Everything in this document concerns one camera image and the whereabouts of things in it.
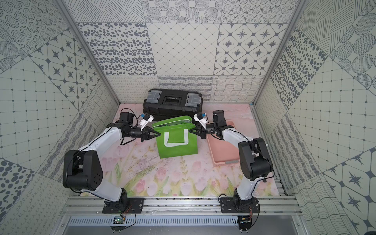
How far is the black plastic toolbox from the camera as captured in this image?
0.97m

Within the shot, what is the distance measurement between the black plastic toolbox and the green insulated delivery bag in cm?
16

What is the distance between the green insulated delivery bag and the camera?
2.65 ft
